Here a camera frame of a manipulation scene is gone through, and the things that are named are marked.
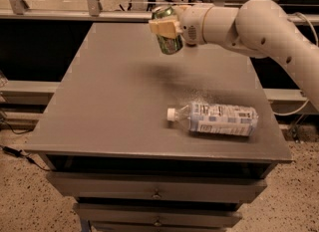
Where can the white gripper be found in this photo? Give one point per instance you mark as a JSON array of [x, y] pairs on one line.
[[191, 23]]

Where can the lower grey drawer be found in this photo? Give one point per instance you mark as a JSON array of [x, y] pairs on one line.
[[157, 216]]

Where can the upper grey drawer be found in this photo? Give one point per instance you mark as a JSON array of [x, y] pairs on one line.
[[153, 187]]

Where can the grey drawer cabinet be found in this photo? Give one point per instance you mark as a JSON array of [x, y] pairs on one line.
[[108, 116]]

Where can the metal railing frame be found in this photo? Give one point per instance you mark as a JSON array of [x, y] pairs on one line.
[[83, 7]]

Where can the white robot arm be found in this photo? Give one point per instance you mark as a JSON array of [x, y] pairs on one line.
[[259, 28]]

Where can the grey drawer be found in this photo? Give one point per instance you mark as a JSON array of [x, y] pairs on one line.
[[153, 187], [157, 216]]

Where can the green soda can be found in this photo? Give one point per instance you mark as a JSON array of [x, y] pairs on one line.
[[167, 46]]

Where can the clear plastic water bottle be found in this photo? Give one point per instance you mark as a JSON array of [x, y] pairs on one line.
[[215, 118]]

